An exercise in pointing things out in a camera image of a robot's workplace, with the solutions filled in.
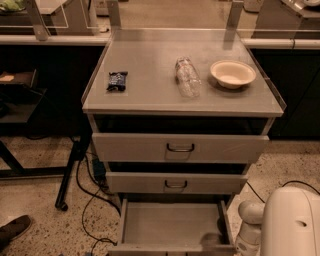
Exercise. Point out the dark blue snack packet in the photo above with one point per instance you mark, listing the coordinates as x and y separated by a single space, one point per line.
117 81

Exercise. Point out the grey top drawer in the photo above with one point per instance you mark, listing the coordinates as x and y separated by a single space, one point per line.
180 139

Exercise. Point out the grey drawer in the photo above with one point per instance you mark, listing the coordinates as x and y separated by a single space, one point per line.
176 178
174 228
180 139

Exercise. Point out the grey bottom drawer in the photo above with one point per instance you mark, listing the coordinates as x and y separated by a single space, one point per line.
174 228

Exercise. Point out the dark shoe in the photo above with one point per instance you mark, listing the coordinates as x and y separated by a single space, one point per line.
14 229

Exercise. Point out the clear plastic bottle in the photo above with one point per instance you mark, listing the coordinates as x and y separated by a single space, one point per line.
188 80

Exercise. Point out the grey drawer cabinet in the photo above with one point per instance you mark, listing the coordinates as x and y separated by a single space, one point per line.
149 56

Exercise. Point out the cream paper bowl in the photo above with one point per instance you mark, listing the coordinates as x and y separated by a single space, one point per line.
232 74

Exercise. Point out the grey middle drawer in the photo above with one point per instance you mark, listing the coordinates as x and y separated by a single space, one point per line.
176 178

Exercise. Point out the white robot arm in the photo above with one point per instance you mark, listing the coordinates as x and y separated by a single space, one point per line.
287 224

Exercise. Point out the black side table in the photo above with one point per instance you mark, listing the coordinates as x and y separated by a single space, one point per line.
21 100

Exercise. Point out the blue power adapter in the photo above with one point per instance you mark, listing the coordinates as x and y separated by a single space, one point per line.
99 170

